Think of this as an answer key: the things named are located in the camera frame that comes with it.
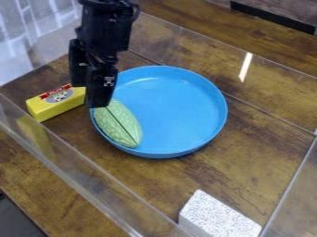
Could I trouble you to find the green bitter gourd toy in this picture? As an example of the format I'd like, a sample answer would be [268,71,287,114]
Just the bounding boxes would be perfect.
[92,99,141,148]

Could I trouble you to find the white speckled foam block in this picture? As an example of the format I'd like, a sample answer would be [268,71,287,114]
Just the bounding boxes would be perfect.
[177,190,260,237]

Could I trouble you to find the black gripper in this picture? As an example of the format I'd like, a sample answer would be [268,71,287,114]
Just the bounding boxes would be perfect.
[68,0,140,108]

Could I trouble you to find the blue round tray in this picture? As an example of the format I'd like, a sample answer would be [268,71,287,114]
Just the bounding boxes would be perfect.
[89,65,228,160]

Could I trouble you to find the clear acrylic front wall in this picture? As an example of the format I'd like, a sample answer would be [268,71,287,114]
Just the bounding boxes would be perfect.
[0,94,191,237]

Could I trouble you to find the yellow block with label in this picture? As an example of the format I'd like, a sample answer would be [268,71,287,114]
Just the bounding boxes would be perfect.
[25,83,85,122]

